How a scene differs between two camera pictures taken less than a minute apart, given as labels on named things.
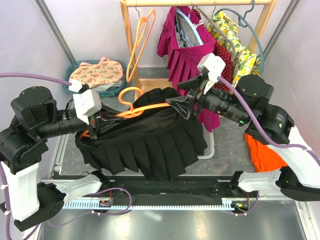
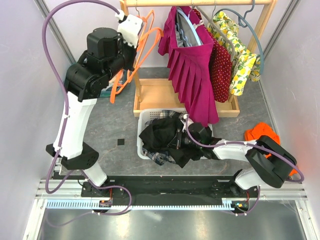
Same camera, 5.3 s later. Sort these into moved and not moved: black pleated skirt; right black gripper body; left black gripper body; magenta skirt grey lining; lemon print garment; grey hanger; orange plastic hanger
Moved: right black gripper body; black pleated skirt; left black gripper body
Not moved: lemon print garment; orange plastic hanger; magenta skirt grey lining; grey hanger
